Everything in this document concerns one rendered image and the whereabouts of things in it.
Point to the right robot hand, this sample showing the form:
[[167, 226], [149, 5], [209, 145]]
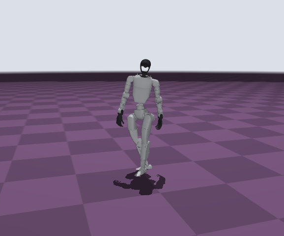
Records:
[[119, 118]]

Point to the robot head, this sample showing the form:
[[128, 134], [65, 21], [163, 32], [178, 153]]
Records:
[[146, 63]]

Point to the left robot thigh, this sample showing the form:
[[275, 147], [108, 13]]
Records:
[[146, 127]]

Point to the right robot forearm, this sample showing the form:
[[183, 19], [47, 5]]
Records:
[[122, 104]]

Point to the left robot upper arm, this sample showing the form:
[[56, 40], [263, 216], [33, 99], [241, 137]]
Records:
[[156, 84]]

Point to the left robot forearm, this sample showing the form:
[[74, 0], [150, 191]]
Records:
[[159, 108]]

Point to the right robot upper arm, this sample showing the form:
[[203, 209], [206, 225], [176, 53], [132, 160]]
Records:
[[128, 86]]

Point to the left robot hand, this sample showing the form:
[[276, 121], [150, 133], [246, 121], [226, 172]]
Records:
[[159, 125]]

